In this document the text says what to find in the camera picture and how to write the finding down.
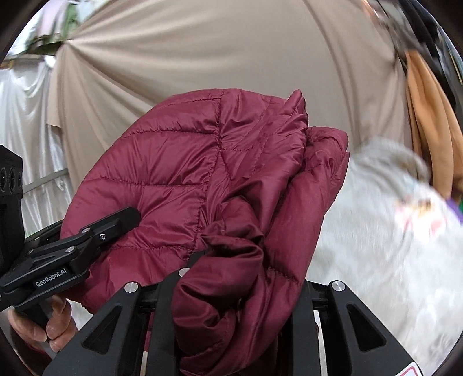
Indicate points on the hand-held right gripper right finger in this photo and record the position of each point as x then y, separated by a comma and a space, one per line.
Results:
305, 321

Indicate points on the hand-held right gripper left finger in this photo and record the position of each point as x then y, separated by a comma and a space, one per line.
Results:
164, 303

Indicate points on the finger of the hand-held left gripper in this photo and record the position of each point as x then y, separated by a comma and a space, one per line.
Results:
115, 222
43, 231

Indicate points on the maroon quilted puffer jacket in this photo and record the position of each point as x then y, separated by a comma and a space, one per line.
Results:
202, 180

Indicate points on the person's left hand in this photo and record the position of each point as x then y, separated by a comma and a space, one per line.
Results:
59, 325

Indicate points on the white sheer curtain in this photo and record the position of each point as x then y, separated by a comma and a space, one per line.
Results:
29, 126

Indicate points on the floral fleece blanket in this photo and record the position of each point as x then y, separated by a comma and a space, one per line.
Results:
390, 253

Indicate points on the beige curtain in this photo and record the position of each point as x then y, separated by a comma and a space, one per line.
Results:
217, 54

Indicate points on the green hanging cloth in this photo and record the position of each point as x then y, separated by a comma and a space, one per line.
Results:
54, 25

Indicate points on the orange hanging cloth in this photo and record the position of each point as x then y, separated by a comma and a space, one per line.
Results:
430, 126

